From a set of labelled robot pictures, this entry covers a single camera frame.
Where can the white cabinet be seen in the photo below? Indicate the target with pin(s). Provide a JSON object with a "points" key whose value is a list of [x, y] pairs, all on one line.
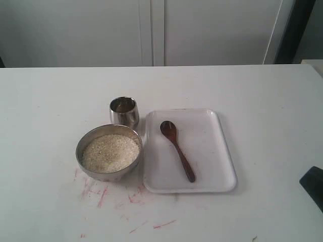
{"points": [[141, 33]]}

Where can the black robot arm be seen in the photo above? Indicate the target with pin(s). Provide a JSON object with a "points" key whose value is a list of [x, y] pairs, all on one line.
{"points": [[312, 183]]}

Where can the brown wooden spoon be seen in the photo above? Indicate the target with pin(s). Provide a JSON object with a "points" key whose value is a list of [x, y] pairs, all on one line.
{"points": [[169, 130]]}

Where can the steel bowl of rice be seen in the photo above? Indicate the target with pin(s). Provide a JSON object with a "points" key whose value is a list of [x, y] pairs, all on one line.
{"points": [[108, 152]]}

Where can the white plastic tray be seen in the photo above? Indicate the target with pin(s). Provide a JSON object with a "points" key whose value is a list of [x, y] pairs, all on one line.
{"points": [[201, 139]]}

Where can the dark door frame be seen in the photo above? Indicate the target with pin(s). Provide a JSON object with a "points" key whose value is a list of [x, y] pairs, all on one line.
{"points": [[302, 37]]}

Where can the small steel cup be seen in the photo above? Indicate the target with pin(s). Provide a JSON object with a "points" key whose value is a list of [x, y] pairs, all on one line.
{"points": [[124, 111]]}

